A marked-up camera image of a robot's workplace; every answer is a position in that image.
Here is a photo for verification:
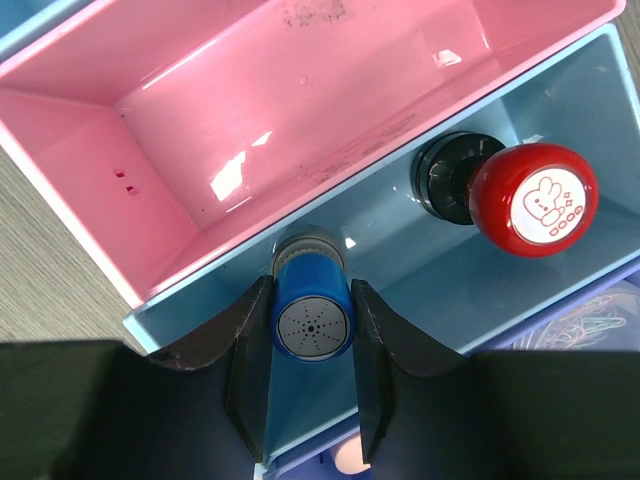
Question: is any blue stamp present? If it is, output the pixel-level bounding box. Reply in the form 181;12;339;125
270;225;356;363

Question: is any light blue end bin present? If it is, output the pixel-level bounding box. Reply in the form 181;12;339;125
0;0;92;62

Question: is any pink eraser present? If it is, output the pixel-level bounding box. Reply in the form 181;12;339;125
329;433;371;475

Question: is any pink plastic bin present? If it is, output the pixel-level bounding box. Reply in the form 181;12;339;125
1;1;624;307

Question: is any purple plastic bin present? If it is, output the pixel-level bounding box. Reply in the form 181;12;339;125
262;271;639;479

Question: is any clear jar of paperclips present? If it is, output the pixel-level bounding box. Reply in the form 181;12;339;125
509;280;639;351

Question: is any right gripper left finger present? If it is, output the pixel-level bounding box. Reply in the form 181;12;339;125
1;276;273;479

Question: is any red stamp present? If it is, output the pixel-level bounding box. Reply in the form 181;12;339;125
412;131;599;258

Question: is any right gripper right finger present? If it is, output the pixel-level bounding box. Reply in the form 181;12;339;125
351;280;639;479

